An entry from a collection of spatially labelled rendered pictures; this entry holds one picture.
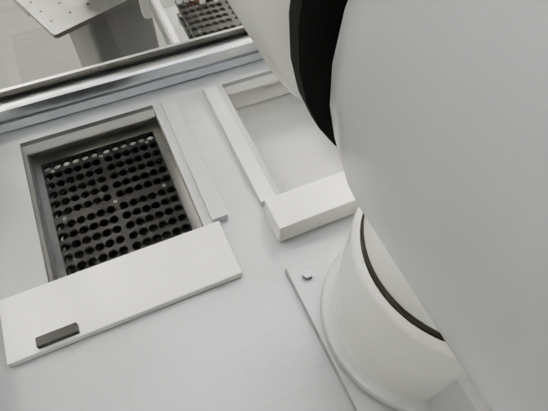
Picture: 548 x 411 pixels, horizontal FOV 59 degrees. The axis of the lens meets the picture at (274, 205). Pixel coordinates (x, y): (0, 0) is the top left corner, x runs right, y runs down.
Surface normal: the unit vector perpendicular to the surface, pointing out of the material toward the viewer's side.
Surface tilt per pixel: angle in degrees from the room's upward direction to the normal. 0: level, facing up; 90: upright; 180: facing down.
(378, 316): 90
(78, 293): 0
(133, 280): 0
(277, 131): 0
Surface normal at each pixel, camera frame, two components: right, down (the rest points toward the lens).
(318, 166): 0.01, -0.55
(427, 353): -0.41, 0.76
